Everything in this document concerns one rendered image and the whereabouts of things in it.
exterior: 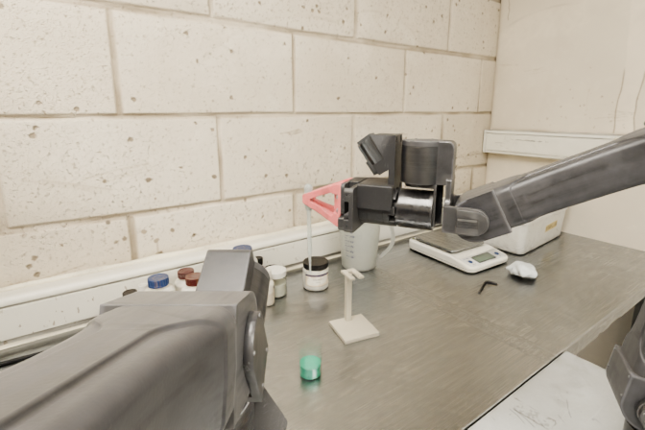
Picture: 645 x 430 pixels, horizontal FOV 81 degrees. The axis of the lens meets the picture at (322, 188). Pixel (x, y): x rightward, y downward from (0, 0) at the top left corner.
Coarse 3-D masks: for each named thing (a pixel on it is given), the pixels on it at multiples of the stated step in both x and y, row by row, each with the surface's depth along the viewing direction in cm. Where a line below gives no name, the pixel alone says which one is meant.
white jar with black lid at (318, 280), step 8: (312, 256) 102; (320, 256) 102; (304, 264) 98; (312, 264) 97; (320, 264) 97; (304, 272) 98; (312, 272) 97; (320, 272) 97; (304, 280) 99; (312, 280) 97; (320, 280) 97; (312, 288) 97; (320, 288) 98
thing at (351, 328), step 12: (348, 276) 77; (360, 276) 77; (348, 288) 81; (348, 300) 81; (348, 312) 82; (336, 324) 81; (348, 324) 81; (360, 324) 81; (348, 336) 77; (360, 336) 77; (372, 336) 78
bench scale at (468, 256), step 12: (420, 240) 124; (432, 240) 123; (444, 240) 123; (456, 240) 123; (420, 252) 123; (432, 252) 119; (444, 252) 115; (456, 252) 116; (468, 252) 116; (480, 252) 116; (492, 252) 117; (456, 264) 111; (468, 264) 109; (480, 264) 110; (492, 264) 112
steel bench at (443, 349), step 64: (384, 256) 121; (512, 256) 121; (576, 256) 121; (640, 256) 121; (320, 320) 84; (384, 320) 84; (448, 320) 84; (512, 320) 84; (576, 320) 84; (320, 384) 65; (384, 384) 65; (448, 384) 65; (512, 384) 65
